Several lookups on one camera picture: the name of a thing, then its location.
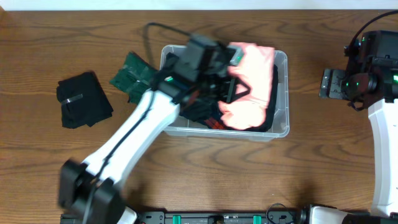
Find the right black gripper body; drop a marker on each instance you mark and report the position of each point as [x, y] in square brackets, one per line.
[353, 86]

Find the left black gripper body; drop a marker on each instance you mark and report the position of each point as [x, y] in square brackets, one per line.
[210, 86]

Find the salmon pink garment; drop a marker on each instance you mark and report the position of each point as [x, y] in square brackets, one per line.
[255, 69]

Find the black garment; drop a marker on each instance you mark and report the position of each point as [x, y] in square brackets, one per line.
[270, 110]
[83, 101]

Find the red navy plaid shirt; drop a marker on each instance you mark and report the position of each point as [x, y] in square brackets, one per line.
[203, 110]

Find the dark navy garment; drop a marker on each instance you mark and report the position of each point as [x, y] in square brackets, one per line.
[174, 67]

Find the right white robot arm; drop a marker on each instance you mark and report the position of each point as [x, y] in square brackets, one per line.
[383, 119]

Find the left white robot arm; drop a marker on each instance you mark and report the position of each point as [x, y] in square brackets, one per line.
[92, 189]

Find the clear plastic storage container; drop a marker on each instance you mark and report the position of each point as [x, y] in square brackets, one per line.
[280, 126]

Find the dark green folded garment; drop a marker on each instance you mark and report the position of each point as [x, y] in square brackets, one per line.
[134, 77]

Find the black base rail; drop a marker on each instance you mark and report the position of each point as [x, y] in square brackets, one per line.
[276, 213]

